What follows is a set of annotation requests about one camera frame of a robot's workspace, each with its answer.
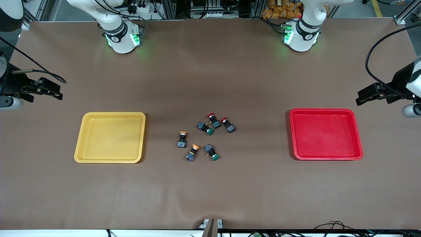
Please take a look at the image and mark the brown camera stand post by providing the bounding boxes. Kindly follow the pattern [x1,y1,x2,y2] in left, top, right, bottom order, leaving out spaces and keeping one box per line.
[203,219,218,237]

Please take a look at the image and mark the red push button switch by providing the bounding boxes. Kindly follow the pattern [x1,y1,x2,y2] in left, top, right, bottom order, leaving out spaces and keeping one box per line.
[220,117,236,133]
[207,113,221,129]

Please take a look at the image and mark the aluminium frame profile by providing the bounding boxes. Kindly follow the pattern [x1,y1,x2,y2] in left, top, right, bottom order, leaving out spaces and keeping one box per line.
[395,0,421,25]
[21,0,50,31]

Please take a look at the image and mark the white power strip with plugs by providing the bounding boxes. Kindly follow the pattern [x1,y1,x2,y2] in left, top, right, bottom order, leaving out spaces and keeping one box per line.
[127,0,157,14]

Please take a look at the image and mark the bag of orange items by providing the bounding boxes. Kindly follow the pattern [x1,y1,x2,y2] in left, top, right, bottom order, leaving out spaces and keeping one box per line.
[262,0,303,19]

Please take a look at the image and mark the red plastic tray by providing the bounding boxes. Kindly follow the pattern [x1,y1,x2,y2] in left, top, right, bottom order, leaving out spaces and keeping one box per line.
[289,108,364,161]

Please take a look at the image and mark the green push button switch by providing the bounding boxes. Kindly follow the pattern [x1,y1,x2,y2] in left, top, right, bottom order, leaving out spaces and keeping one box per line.
[197,121,214,136]
[204,144,220,161]

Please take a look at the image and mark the metal table clamp bracket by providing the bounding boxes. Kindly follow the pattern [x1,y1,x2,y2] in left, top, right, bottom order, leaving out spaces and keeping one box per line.
[198,218,224,230]

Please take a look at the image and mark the brown table cover mat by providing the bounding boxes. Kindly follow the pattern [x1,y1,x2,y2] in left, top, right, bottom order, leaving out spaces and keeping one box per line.
[0,18,421,230]

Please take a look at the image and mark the yellow plastic tray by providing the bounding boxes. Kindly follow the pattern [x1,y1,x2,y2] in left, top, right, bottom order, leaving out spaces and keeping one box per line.
[74,112,146,164]

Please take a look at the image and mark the black cable bundle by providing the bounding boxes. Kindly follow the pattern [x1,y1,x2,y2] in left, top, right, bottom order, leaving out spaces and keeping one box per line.
[312,221,421,237]

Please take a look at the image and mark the aluminium frame post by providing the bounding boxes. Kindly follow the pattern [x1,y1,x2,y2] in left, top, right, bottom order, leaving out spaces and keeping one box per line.
[250,0,263,19]
[163,0,176,19]

